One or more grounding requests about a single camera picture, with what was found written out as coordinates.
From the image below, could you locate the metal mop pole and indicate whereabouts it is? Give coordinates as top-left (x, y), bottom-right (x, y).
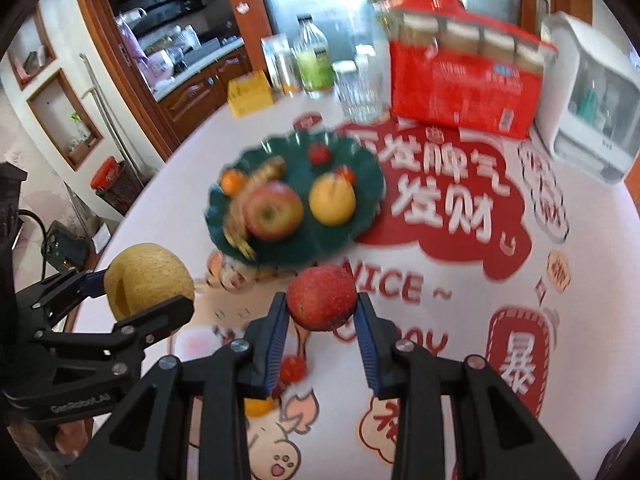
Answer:
top-left (82, 52), bottom-right (143, 181)

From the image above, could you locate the red-lidded bin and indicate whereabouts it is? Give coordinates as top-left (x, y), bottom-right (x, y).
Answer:
top-left (92, 156), bottom-right (146, 216)

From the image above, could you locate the yellow striped melon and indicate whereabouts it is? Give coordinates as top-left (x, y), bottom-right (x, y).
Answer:
top-left (308, 172), bottom-right (357, 226)

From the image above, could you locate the dark green wavy plate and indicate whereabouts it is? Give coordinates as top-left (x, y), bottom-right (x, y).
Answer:
top-left (202, 130), bottom-right (386, 268)

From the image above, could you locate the white and green carton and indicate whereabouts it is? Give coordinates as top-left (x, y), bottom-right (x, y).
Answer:
top-left (260, 33), bottom-right (293, 91)

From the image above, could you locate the clear drinking glass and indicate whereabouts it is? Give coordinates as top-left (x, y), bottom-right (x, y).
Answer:
top-left (332, 60), bottom-right (383, 123)

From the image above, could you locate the printed white table cover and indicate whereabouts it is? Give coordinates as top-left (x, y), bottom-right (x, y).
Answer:
top-left (72, 95), bottom-right (640, 480)

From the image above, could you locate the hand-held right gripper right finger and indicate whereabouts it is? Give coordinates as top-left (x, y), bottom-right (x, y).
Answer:
top-left (354, 292), bottom-right (581, 480)

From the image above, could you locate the metal can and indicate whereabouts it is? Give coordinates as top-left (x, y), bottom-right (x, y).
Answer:
top-left (274, 52), bottom-right (301, 96)

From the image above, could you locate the wooden kitchen counter cabinet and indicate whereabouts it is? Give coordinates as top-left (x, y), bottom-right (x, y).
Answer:
top-left (157, 45), bottom-right (256, 128)

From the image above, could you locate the white countertop cup cabinet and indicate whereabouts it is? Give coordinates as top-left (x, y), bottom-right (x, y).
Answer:
top-left (537, 11), bottom-right (640, 188)

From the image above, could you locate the small red apple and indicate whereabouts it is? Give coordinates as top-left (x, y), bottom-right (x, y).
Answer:
top-left (286, 265), bottom-right (358, 332)

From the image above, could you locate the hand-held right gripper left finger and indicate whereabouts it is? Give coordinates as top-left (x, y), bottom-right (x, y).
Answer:
top-left (65, 291), bottom-right (290, 480)

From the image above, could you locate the clear bottle with green label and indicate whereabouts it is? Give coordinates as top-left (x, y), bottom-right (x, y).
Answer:
top-left (292, 13), bottom-right (335, 100)

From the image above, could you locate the yellow pear with sticker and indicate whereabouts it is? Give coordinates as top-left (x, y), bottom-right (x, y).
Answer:
top-left (104, 243), bottom-right (196, 322)

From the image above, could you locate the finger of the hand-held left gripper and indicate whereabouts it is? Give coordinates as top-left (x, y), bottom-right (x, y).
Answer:
top-left (32, 294), bottom-right (195, 377)
top-left (15, 268), bottom-right (108, 332)

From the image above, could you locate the dark green case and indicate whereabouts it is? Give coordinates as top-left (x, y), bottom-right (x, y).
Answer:
top-left (42, 220), bottom-right (96, 266)

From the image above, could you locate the white-lidded jar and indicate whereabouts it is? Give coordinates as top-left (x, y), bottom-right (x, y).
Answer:
top-left (482, 30), bottom-right (518, 61)
top-left (400, 12), bottom-right (441, 43)
top-left (515, 42), bottom-right (546, 73)
top-left (442, 20), bottom-right (483, 53)

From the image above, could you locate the person's left hand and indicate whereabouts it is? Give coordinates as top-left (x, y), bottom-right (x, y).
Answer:
top-left (10, 417), bottom-right (56, 461)

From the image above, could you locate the large red apple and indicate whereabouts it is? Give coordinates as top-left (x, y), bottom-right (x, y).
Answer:
top-left (241, 181), bottom-right (305, 241)

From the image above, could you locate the yellow box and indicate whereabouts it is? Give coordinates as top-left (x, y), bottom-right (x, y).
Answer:
top-left (227, 71), bottom-right (275, 118)

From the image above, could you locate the red plastic package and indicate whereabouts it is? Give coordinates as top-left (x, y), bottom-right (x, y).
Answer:
top-left (387, 0), bottom-right (558, 141)

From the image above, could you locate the spotted yellow banana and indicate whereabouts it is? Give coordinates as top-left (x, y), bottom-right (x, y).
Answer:
top-left (222, 156), bottom-right (287, 261)

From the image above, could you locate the small white bottle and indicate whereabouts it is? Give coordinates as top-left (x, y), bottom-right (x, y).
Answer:
top-left (354, 45), bottom-right (378, 73)

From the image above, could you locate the small orange tangerine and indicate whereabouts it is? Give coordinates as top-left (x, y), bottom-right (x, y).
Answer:
top-left (220, 170), bottom-right (249, 197)
top-left (243, 395), bottom-right (276, 418)

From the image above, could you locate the wooden wall niche frame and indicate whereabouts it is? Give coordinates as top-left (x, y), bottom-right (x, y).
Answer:
top-left (7, 7), bottom-right (58, 91)
top-left (27, 67), bottom-right (103, 171)

